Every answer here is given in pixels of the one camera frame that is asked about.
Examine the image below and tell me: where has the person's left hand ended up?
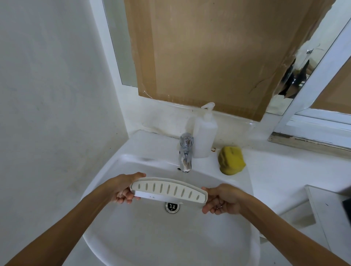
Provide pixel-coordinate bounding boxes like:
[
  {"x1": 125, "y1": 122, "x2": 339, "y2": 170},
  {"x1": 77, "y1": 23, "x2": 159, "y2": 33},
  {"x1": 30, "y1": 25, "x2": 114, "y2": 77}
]
[{"x1": 108, "y1": 172, "x2": 147, "y2": 205}]

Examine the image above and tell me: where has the person's right hand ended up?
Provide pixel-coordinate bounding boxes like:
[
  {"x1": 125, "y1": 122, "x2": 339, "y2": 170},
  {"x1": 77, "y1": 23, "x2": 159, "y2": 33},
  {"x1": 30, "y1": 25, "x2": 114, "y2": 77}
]
[{"x1": 201, "y1": 183, "x2": 247, "y2": 216}]

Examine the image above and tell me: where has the white drip tray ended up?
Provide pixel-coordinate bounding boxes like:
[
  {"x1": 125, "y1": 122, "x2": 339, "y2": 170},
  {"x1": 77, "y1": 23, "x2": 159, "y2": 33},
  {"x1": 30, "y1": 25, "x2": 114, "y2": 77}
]
[{"x1": 129, "y1": 176, "x2": 208, "y2": 204}]

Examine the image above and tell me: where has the person's right forearm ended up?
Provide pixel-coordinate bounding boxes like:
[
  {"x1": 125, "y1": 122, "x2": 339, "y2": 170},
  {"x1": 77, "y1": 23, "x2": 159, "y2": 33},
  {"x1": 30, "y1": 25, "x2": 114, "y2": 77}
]
[{"x1": 238, "y1": 191, "x2": 351, "y2": 266}]

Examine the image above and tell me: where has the person's left forearm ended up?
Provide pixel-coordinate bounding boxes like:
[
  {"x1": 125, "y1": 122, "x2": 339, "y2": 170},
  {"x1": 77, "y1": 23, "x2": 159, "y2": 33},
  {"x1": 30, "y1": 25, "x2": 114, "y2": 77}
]
[{"x1": 5, "y1": 178, "x2": 121, "y2": 266}]

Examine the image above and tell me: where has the yellow sponge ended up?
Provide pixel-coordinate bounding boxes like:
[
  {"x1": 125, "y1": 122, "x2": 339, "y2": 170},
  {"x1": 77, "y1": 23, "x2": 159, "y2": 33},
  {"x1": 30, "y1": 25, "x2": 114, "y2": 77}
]
[{"x1": 218, "y1": 145, "x2": 246, "y2": 176}]

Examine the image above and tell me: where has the metal sink drain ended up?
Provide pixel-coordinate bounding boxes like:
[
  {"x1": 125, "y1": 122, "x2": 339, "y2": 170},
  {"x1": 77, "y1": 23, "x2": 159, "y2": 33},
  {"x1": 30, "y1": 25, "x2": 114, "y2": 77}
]
[{"x1": 165, "y1": 202, "x2": 181, "y2": 214}]

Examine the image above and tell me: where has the chrome faucet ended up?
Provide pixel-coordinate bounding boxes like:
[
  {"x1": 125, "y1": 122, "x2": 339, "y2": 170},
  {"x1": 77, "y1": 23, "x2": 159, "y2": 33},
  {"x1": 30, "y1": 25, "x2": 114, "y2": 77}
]
[{"x1": 179, "y1": 133, "x2": 195, "y2": 174}]

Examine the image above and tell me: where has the white soap pump bottle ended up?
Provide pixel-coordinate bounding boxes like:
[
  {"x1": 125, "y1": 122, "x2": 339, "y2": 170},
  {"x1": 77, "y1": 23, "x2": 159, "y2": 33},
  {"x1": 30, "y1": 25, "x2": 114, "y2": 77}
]
[{"x1": 192, "y1": 102, "x2": 219, "y2": 159}]

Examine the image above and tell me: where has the white ceramic sink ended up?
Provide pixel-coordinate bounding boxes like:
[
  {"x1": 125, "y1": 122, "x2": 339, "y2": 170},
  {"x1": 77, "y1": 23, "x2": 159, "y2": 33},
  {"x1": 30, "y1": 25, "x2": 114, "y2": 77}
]
[{"x1": 81, "y1": 129, "x2": 261, "y2": 266}]

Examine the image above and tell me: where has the large taped brown cardboard sheet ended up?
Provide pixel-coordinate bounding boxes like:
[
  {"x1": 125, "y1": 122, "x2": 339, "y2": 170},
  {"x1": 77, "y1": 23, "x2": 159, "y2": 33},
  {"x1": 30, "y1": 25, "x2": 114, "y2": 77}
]
[{"x1": 124, "y1": 0, "x2": 336, "y2": 122}]

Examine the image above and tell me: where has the brown cardboard window cover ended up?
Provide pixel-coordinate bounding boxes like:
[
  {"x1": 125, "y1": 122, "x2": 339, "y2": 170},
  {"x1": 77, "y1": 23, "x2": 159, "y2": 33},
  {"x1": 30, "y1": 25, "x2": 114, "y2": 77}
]
[{"x1": 311, "y1": 56, "x2": 351, "y2": 115}]

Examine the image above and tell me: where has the white window frame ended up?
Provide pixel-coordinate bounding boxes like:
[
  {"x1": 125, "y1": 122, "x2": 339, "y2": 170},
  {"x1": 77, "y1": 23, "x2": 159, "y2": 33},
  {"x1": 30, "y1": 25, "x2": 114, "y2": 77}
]
[{"x1": 267, "y1": 19, "x2": 351, "y2": 158}]

